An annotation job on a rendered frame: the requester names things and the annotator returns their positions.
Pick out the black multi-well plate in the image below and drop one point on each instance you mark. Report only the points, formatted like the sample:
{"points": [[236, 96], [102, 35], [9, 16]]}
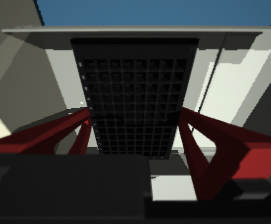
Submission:
{"points": [[128, 84]]}

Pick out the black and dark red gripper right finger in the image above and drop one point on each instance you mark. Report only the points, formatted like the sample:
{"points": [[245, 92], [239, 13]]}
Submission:
{"points": [[240, 153]]}

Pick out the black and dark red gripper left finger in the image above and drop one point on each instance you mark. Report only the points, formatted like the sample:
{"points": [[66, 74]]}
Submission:
{"points": [[41, 139]]}

